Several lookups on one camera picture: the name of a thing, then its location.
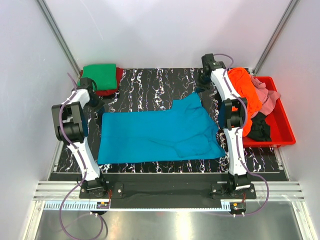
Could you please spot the aluminium frame rail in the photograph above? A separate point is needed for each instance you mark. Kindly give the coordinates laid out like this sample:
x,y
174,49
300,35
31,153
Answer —
x,y
277,190

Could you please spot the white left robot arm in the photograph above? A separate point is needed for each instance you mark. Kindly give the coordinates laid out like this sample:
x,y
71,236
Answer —
x,y
71,127

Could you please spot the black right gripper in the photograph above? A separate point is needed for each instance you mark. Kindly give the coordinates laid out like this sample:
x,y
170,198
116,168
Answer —
x,y
199,87

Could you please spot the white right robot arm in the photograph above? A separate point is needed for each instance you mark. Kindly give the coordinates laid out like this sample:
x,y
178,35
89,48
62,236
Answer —
x,y
232,117

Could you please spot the green folded t shirt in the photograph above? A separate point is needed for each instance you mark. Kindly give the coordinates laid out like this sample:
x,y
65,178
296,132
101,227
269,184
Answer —
x,y
104,76

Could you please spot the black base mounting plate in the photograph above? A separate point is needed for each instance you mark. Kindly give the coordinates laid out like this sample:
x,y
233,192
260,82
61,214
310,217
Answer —
x,y
122,190

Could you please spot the dark red folded t shirt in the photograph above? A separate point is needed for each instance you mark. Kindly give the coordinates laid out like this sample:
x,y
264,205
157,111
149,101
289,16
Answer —
x,y
119,74

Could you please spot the black t shirt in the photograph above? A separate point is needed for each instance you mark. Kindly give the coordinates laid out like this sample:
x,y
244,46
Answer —
x,y
260,131

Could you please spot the pink t shirt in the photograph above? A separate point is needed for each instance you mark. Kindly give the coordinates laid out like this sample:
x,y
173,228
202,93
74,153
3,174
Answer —
x,y
267,97

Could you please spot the red plastic bin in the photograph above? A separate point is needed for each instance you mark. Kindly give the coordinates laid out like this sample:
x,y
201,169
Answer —
x,y
280,131

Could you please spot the orange t shirt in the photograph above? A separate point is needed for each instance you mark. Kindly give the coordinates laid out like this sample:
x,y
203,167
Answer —
x,y
241,81

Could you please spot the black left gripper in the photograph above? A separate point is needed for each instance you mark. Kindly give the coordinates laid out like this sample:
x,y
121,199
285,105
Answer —
x,y
100,107

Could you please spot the blue t shirt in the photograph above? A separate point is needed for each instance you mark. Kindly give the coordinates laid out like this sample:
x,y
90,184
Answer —
x,y
184,132

